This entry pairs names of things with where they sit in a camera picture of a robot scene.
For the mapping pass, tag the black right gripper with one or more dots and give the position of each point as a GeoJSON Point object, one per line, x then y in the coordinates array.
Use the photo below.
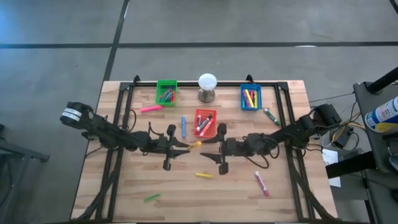
{"type": "Point", "coordinates": [234, 147]}

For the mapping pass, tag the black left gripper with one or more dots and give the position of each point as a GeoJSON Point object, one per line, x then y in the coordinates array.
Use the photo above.
{"type": "Point", "coordinates": [163, 144]}

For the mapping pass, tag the golden yellow highlighter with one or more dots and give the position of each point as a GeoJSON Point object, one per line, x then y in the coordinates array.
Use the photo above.
{"type": "Point", "coordinates": [196, 145]}

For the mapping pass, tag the blue marker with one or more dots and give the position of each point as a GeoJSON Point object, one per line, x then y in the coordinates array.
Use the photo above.
{"type": "Point", "coordinates": [183, 127]}

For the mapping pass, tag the small orange marker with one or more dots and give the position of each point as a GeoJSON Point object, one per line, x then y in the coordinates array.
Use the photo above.
{"type": "Point", "coordinates": [173, 97]}

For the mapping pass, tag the purple highlighter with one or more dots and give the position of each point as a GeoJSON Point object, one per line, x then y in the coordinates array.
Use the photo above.
{"type": "Point", "coordinates": [244, 99]}

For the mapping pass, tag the white marker green cap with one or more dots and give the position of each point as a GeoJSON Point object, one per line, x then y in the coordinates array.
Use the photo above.
{"type": "Point", "coordinates": [272, 117]}

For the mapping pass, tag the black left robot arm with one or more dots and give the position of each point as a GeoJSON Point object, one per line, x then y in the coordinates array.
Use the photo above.
{"type": "Point", "coordinates": [109, 137]}

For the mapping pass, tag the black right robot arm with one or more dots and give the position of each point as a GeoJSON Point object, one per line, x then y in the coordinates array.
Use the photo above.
{"type": "Point", "coordinates": [289, 132]}

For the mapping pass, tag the orange and white marker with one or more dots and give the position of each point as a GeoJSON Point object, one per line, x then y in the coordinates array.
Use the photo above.
{"type": "Point", "coordinates": [207, 127]}

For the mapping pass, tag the white marker black cap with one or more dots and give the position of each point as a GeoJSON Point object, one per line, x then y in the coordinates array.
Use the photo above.
{"type": "Point", "coordinates": [203, 124]}

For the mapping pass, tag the orange plastic basket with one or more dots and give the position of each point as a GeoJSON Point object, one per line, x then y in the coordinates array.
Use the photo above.
{"type": "Point", "coordinates": [205, 112]}

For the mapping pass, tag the pink highlighter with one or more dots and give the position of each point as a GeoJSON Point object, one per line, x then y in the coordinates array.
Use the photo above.
{"type": "Point", "coordinates": [150, 109]}

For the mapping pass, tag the pink and white marker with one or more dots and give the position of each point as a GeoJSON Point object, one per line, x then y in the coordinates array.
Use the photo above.
{"type": "Point", "coordinates": [261, 184]}

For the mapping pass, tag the green plastic basket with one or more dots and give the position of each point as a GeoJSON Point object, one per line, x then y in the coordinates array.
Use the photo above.
{"type": "Point", "coordinates": [166, 84]}

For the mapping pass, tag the white bulb lamp brass base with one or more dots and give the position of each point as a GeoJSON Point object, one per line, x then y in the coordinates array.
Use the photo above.
{"type": "Point", "coordinates": [207, 81]}

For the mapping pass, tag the blue plastic basket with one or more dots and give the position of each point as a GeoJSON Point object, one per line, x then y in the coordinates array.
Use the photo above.
{"type": "Point", "coordinates": [251, 86]}

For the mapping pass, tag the white paper sheet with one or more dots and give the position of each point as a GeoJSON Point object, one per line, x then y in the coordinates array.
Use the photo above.
{"type": "Point", "coordinates": [329, 157]}

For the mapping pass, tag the black power supply box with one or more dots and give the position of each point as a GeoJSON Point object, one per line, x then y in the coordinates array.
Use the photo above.
{"type": "Point", "coordinates": [343, 138]}

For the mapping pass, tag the grey equipment cart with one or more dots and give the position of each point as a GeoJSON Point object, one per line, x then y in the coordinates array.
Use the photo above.
{"type": "Point", "coordinates": [367, 102]}

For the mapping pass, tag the black metal stand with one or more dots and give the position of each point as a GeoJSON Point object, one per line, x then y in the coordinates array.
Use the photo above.
{"type": "Point", "coordinates": [18, 152]}

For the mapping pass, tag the blue and white spray can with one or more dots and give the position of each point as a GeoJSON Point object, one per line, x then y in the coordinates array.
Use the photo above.
{"type": "Point", "coordinates": [382, 113]}

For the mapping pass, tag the black metal table frame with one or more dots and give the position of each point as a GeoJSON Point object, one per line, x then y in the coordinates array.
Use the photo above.
{"type": "Point", "coordinates": [186, 83]}

